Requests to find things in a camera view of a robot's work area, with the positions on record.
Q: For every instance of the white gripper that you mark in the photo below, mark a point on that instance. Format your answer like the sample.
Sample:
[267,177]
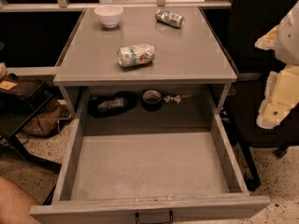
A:
[289,39]

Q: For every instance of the green white 7up can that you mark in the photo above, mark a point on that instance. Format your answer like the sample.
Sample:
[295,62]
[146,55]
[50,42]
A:
[135,55]

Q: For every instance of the silver crushed can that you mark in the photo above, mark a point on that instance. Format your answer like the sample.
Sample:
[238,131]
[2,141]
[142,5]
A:
[169,18]

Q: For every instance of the open grey top drawer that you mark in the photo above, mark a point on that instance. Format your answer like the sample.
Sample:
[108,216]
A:
[108,179]

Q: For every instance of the black office chair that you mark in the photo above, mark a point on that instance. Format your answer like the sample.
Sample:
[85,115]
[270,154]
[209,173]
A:
[248,21]

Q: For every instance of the small crumpled foil piece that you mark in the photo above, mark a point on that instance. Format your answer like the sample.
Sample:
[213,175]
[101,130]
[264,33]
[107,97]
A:
[172,99]

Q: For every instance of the dark tape roll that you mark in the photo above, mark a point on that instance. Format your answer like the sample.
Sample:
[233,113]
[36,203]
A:
[152,100]

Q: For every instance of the grey cabinet desk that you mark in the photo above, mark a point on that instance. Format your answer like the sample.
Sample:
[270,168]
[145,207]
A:
[188,61]

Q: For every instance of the white bowl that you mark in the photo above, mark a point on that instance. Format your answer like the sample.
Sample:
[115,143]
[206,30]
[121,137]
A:
[109,15]

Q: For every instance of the brown bag on floor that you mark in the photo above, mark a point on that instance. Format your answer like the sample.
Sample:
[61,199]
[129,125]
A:
[49,120]

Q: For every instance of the black side table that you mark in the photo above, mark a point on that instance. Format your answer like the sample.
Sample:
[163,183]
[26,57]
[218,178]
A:
[20,100]

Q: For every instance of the person's bare leg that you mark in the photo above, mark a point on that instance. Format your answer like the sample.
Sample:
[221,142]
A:
[15,204]

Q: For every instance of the black drawer handle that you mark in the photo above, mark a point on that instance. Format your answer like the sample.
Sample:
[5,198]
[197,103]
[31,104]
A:
[154,218]

